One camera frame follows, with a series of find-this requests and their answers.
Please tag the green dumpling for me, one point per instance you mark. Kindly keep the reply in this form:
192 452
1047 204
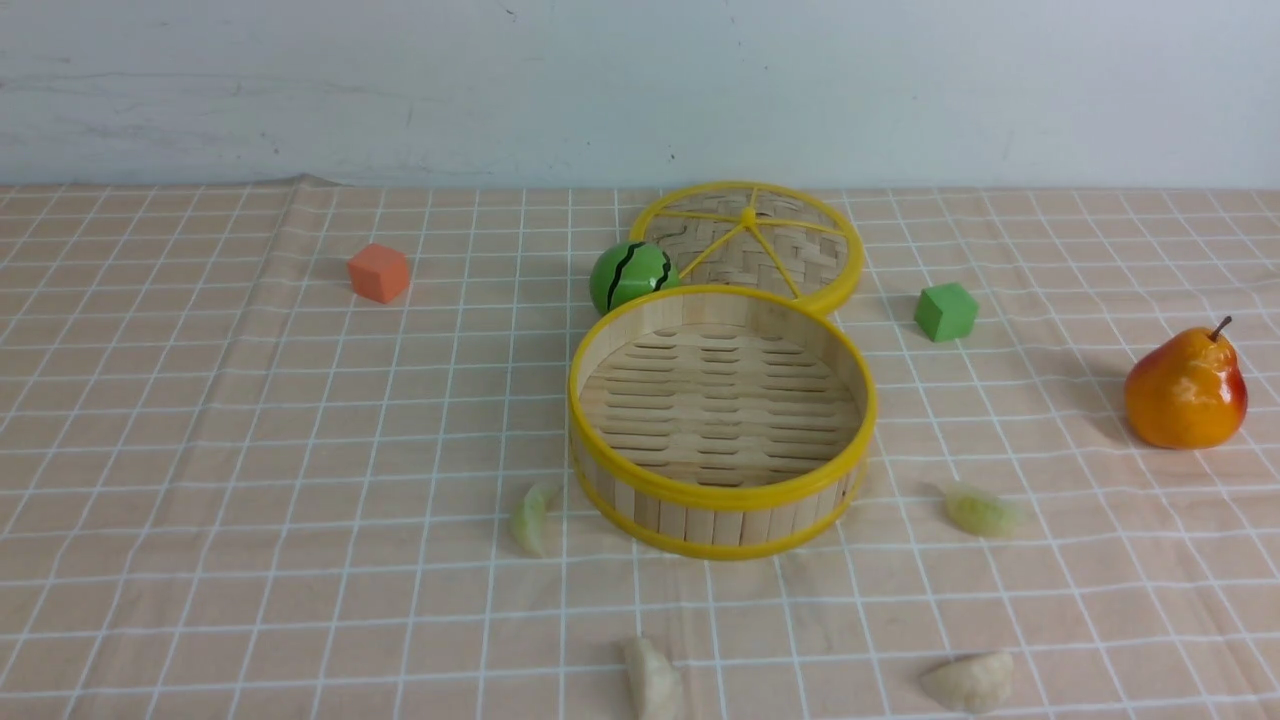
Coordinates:
527 523
980 513

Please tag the white dumpling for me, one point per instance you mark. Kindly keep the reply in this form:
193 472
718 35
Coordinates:
974 685
656 687

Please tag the bamboo steamer tray yellow rim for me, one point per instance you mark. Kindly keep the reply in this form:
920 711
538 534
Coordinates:
718 422

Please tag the bamboo steamer lid yellow rim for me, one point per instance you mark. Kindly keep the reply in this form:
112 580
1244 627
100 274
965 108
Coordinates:
759 236

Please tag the green watermelon toy ball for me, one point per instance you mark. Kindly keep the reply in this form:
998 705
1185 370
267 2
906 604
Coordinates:
628 271

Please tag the orange foam cube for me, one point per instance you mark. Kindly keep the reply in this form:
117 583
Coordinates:
378 273

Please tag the green foam cube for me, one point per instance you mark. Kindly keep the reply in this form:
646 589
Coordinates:
946 312

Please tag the checkered beige tablecloth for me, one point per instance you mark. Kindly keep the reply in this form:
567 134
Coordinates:
234 489

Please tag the orange yellow toy pear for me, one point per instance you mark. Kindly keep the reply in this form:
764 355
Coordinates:
1189 393

